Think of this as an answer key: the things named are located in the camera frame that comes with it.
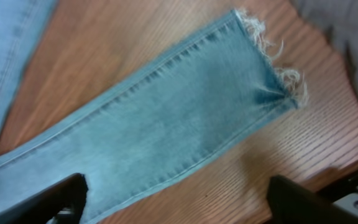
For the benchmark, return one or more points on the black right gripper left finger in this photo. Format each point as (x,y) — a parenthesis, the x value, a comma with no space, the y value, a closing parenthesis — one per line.
(62,203)

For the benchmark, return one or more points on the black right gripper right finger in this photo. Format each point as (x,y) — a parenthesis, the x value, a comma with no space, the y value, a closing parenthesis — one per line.
(290,203)

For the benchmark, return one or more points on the light blue denim jeans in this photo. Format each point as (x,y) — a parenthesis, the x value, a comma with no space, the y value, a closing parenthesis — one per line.
(170,118)

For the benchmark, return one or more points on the grey folded garment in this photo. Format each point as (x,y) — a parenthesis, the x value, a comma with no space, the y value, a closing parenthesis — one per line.
(338,21)

